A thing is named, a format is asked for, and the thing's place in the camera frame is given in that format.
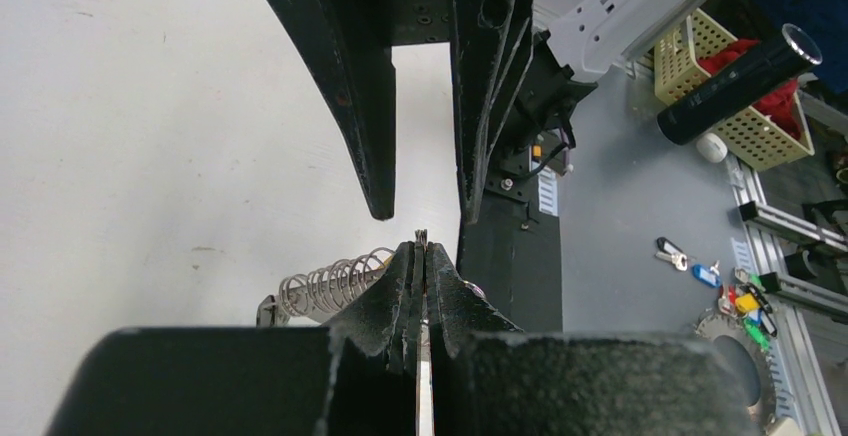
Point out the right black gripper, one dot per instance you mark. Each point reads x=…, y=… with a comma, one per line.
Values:
x=346, y=47

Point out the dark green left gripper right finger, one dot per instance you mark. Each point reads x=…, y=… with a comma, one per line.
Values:
x=490, y=377

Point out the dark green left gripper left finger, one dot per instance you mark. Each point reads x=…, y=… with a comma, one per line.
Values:
x=198, y=381

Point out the metal keyring carabiner plate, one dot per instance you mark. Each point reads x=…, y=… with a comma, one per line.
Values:
x=406, y=333

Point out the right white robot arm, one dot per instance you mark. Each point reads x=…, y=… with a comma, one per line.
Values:
x=575, y=42

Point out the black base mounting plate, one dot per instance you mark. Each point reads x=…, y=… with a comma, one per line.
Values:
x=513, y=251

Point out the spare black tagged key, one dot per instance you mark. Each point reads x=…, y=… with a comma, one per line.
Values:
x=669, y=252

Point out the spare blue tagged key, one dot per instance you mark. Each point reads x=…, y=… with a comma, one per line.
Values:
x=709, y=275

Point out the pile of coloured key tags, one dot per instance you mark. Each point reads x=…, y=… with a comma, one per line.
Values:
x=744, y=301

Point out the small white round object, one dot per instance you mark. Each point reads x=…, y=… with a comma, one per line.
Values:
x=712, y=148

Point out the cream perforated plastic basket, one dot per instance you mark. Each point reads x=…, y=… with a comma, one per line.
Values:
x=751, y=136

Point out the black cylindrical flashlight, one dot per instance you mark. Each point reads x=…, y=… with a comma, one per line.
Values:
x=685, y=120

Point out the red cloth in basket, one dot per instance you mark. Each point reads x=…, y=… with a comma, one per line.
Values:
x=761, y=74

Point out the person in blue shirt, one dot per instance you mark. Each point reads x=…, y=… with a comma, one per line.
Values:
x=825, y=21

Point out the right white slotted cable duct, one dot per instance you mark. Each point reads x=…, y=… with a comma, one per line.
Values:
x=548, y=192

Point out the aluminium frame rail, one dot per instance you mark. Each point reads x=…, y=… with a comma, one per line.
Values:
x=806, y=263

